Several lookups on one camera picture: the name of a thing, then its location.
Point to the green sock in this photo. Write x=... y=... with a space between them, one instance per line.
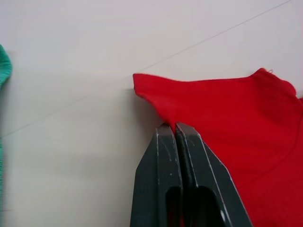
x=4 y=68

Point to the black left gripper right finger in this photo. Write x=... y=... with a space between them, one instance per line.
x=203 y=170

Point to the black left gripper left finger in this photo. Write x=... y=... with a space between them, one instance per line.
x=156 y=170

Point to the red t-shirt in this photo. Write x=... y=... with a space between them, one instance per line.
x=232 y=123

